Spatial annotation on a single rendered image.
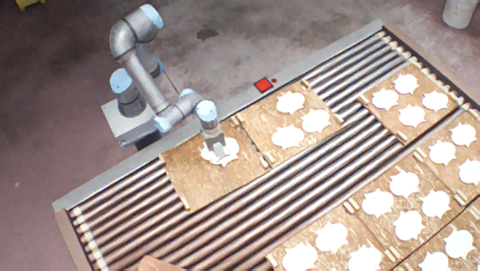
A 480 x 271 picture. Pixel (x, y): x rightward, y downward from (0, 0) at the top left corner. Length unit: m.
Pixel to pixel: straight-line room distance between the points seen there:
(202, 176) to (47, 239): 1.60
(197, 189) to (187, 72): 1.86
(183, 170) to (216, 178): 0.16
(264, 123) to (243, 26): 1.99
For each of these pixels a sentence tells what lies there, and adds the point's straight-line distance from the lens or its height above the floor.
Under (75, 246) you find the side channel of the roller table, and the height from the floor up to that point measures 0.95.
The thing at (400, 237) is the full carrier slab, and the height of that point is 0.95.
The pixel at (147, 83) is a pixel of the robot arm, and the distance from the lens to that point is 1.74.
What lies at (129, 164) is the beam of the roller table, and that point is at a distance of 2.11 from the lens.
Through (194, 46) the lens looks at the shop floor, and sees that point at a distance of 3.85.
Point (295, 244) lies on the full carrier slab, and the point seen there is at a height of 0.94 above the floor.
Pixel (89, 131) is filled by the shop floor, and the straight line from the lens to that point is 3.55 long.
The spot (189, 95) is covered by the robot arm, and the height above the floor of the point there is 1.27.
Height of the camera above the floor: 2.63
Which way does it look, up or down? 56 degrees down
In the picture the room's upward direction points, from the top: 10 degrees counter-clockwise
